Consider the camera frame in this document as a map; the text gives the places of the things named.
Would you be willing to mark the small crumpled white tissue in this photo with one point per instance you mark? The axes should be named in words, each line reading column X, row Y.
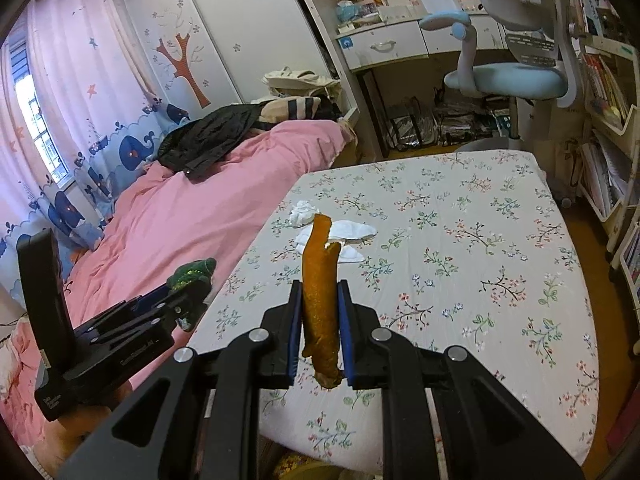
column 304, row 212

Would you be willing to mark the clear plastic storage bag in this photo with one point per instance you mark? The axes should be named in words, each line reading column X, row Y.
column 410, row 127
column 465, row 120

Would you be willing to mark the black jacket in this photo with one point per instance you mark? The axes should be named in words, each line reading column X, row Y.
column 210, row 135

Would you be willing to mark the long orange peel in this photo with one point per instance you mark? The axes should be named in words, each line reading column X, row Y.
column 320, row 300

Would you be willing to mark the floral covered table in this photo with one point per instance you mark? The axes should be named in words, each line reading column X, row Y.
column 450, row 260

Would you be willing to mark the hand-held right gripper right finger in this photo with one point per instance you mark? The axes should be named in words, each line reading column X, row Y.
column 345, row 330

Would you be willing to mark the cream canvas tote bag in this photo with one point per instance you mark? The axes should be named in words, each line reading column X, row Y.
column 300, row 80

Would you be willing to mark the green wrapper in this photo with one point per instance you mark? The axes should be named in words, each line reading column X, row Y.
column 192, row 271

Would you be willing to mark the striped beige bag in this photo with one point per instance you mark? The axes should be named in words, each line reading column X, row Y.
column 295, row 107

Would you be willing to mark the blue plastic packet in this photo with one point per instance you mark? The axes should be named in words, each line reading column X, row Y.
column 352, row 10

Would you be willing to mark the pink blanket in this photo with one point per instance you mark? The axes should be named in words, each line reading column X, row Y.
column 200, row 220

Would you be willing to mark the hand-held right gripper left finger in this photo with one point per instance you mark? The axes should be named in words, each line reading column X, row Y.
column 296, row 330

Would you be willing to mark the blue and grey desk chair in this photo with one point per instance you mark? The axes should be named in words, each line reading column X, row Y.
column 505, row 80

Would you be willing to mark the pink whale print curtain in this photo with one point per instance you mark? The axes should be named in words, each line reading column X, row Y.
column 75, row 110

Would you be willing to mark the white wardrobe with tree decal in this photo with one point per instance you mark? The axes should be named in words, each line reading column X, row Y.
column 240, row 35

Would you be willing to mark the white desk with drawers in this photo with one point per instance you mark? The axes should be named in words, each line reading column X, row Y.
column 390, row 45

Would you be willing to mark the window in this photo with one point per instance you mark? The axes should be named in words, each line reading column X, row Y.
column 40, row 130

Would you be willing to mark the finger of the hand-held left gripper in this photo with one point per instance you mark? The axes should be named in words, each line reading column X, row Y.
column 150, row 322
column 155, row 301

